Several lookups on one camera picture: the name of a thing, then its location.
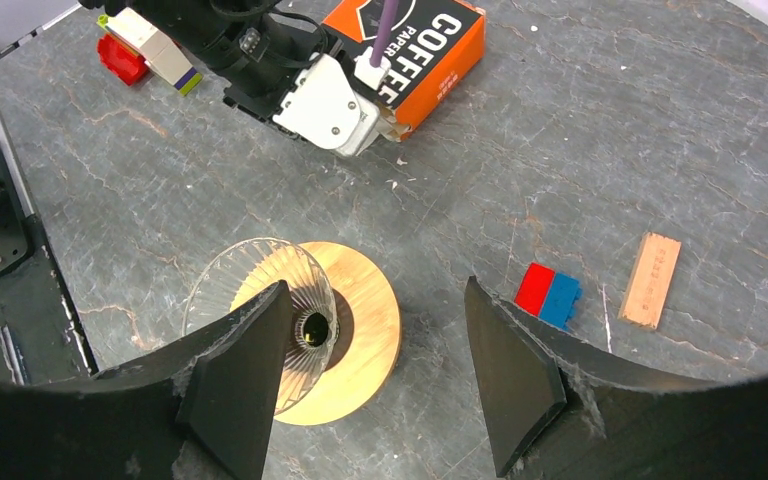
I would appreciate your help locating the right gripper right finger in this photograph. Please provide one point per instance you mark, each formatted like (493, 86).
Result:
(557, 407)

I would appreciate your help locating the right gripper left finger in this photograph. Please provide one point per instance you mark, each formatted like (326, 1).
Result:
(200, 407)

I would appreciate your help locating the red blue block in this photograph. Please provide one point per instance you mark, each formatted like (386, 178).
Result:
(548, 294)

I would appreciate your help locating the long wooden block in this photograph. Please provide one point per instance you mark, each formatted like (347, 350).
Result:
(650, 280)

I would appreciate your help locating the clear glass dripper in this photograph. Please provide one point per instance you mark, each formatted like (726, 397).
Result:
(281, 282)

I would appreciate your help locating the coffee filter box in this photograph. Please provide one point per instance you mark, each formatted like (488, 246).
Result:
(433, 44)

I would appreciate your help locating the colourful block stack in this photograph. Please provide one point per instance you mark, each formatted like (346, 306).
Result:
(131, 47)

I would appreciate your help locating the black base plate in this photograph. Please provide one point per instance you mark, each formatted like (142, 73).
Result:
(42, 339)

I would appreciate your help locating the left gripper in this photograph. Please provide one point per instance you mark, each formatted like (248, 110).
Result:
(250, 44)

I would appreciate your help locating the wooden ring holder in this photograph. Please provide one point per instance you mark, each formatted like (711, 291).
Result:
(368, 344)

